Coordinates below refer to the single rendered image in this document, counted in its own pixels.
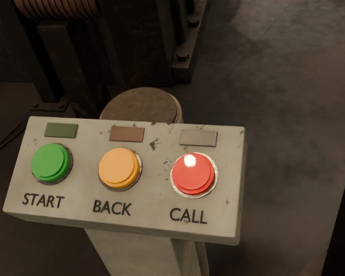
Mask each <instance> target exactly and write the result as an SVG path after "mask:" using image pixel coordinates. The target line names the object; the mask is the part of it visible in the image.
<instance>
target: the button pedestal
mask: <svg viewBox="0 0 345 276"><path fill-rule="evenodd" d="M47 123H65V124H78V127H77V131H76V136H75V138H65V137H48V136H44V133H45V129H46V127H47ZM112 126H117V127H137V128H145V131H144V135H143V141H142V142H127V141H110V140H109V138H110V133H111V128H112ZM182 130H197V131H216V132H217V140H216V147H206V146H189V145H180V138H181V131H182ZM50 143H55V144H58V145H60V146H62V147H63V148H64V149H65V150H66V151H67V152H68V154H69V156H70V165H69V167H68V170H67V171H66V173H65V174H64V176H62V177H61V178H60V179H58V180H56V181H53V182H44V181H42V180H40V179H38V178H37V177H35V175H34V174H33V172H32V169H31V162H32V158H33V156H34V154H35V153H36V152H37V151H38V150H39V149H40V148H41V147H43V146H44V145H47V144H50ZM115 148H125V149H128V150H129V151H131V152H132V153H133V154H134V155H135V157H136V158H137V160H138V162H139V172H138V175H137V177H136V179H135V180H134V181H133V182H132V183H131V184H130V185H128V186H126V187H123V188H112V187H110V186H108V185H106V184H105V183H104V182H103V181H102V180H101V178H100V175H99V164H100V161H101V159H102V157H103V156H104V155H105V154H106V153H107V152H109V151H110V150H113V149H115ZM247 148H248V144H247V138H246V130H245V128H244V127H242V126H223V125H201V124H180V123H158V122H136V121H124V120H103V119H81V118H59V117H37V116H31V117H30V118H29V119H28V123H27V127H26V130H25V133H24V137H23V140H22V144H21V147H20V151H19V155H18V158H17V161H16V164H15V168H14V172H13V175H12V178H11V182H10V185H9V189H8V193H7V196H6V199H5V202H4V206H3V212H5V213H6V214H9V215H12V216H15V217H17V218H20V219H22V220H25V221H30V222H39V223H48V224H53V225H62V226H71V227H80V228H84V230H85V231H86V233H87V235H88V237H89V238H90V240H91V242H92V244H93V245H94V247H95V249H96V251H97V252H98V254H99V256H100V257H101V259H102V261H103V263H104V264H105V266H106V268H107V270H108V271H109V273H110V275H111V276H202V275H201V272H200V267H199V262H198V257H197V252H196V247H195V243H194V241H198V242H207V243H216V244H225V245H234V246H236V245H238V244H239V240H240V227H241V220H242V207H243V194H244V181H245V168H246V156H247ZM189 153H199V154H202V155H204V156H206V157H207V158H208V159H209V161H211V163H212V165H213V168H214V173H215V176H214V180H213V183H212V185H211V186H210V187H209V189H207V190H206V191H205V192H203V193H201V194H198V195H188V194H184V193H182V192H181V191H180V190H179V189H178V188H177V187H176V186H175V184H174V182H173V179H172V170H173V166H174V164H175V163H176V161H177V160H178V159H179V158H180V157H182V156H184V155H185V154H189Z"/></svg>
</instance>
